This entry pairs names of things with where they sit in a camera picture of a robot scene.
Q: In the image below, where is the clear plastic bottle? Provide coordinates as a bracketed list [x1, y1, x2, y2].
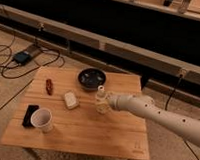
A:
[95, 86, 108, 115]

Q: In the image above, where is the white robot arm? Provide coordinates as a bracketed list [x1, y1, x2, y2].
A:
[108, 94, 200, 147]

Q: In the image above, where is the dark round bowl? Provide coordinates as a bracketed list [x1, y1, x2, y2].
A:
[77, 68, 107, 91]

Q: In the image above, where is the beige sponge block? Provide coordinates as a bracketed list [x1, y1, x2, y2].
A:
[64, 91, 79, 109]

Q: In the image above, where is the wooden low table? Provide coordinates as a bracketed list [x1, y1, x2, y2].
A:
[1, 67, 149, 160]

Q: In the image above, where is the red-brown small object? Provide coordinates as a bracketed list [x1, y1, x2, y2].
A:
[46, 79, 53, 95]

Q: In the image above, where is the long wooden shelf unit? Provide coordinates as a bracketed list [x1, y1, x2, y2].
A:
[0, 4, 200, 97]

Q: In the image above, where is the dark power adapter box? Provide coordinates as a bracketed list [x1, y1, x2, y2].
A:
[12, 51, 31, 65]

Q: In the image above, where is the black rectangular block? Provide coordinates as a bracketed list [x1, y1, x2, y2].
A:
[22, 104, 39, 128]

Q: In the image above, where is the black cable at right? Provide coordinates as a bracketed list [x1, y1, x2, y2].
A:
[162, 72, 200, 160]

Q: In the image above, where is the black floor cable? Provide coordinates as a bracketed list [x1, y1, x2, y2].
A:
[0, 29, 68, 122]

